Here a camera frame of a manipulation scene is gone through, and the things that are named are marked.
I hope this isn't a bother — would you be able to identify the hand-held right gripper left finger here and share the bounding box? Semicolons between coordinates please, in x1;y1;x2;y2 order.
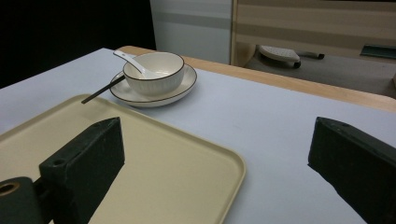
38;117;126;224

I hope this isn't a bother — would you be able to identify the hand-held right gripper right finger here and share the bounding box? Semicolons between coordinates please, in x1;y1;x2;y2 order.
307;116;396;224

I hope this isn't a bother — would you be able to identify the black chopstick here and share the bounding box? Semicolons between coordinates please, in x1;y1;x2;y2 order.
80;75;126;105

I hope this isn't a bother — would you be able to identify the beige plastic tray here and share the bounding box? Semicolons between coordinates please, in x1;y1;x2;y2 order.
0;93;247;224

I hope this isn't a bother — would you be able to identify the white cloth table cover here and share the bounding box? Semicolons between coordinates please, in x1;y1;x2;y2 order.
0;47;396;224

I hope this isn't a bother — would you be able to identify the white ribbed bowl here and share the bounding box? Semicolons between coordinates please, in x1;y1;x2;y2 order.
122;51;186;96

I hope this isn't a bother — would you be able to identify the white ceramic spoon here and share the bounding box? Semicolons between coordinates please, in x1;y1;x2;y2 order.
112;49;163;79

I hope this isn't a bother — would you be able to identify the dark green flat object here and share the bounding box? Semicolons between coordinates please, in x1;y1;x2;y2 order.
360;44;396;60

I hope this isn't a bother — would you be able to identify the white plate with dark rim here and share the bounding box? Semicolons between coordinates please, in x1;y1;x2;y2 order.
109;63;198;108

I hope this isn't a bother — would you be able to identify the grey object on shelf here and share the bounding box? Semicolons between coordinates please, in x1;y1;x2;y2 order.
257;45;326;69

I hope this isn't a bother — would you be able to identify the light wooden cabinet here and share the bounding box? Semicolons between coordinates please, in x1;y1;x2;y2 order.
230;0;396;68

